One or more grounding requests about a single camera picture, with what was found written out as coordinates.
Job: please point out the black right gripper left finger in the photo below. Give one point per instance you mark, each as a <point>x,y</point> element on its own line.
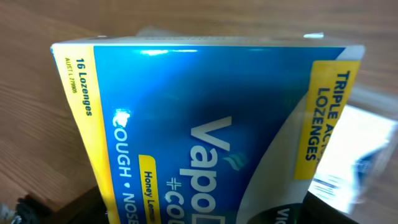
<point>89,208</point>

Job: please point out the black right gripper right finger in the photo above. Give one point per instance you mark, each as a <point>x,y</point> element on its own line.
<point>315,211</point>

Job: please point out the blue VapoDrops cough drops bag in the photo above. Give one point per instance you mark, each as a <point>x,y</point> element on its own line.
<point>205,129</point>

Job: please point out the white Hansaplast plaster box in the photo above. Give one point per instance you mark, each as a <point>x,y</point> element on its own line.
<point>360,139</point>

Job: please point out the clear plastic container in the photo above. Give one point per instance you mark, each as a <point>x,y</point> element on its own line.
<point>363,96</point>

